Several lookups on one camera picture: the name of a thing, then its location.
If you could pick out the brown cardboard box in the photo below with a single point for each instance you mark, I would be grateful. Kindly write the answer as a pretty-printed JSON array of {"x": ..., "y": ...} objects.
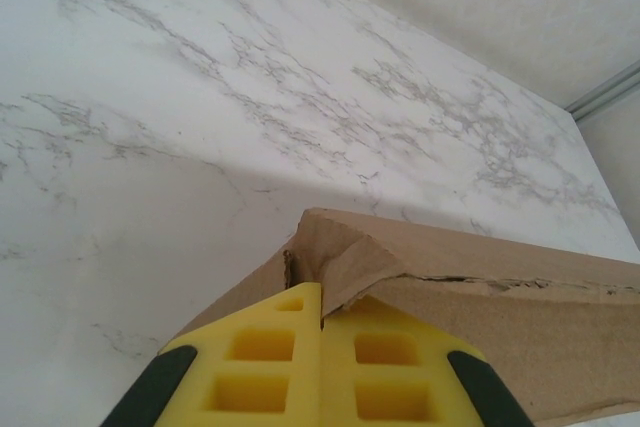
[{"x": 500, "y": 307}]

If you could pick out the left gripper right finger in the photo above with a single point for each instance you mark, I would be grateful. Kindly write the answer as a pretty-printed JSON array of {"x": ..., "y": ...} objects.
[{"x": 340, "y": 357}]

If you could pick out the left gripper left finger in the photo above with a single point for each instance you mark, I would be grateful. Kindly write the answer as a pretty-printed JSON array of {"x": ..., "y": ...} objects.
[{"x": 220, "y": 342}]

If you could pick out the aluminium frame post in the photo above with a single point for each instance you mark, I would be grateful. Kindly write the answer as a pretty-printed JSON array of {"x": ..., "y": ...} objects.
[{"x": 600, "y": 92}]

